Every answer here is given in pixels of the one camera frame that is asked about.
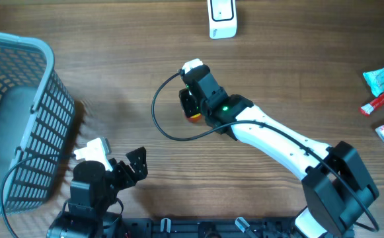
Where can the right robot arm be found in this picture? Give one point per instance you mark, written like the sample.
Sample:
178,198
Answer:
337,186

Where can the red sachet stick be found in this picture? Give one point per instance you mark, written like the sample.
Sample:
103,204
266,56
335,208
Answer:
372,106

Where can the red sriracha sauce bottle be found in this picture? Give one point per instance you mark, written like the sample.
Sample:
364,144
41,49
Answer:
195,118

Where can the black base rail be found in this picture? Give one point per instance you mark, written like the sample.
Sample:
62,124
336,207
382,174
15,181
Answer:
281,227

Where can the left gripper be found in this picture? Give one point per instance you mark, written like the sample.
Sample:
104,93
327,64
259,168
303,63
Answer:
140,168

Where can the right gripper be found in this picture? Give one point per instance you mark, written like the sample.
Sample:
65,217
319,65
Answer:
186,100

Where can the grey plastic basket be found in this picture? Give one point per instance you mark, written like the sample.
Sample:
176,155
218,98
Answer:
36,113

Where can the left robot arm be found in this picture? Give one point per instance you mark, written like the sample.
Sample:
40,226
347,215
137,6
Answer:
93,190

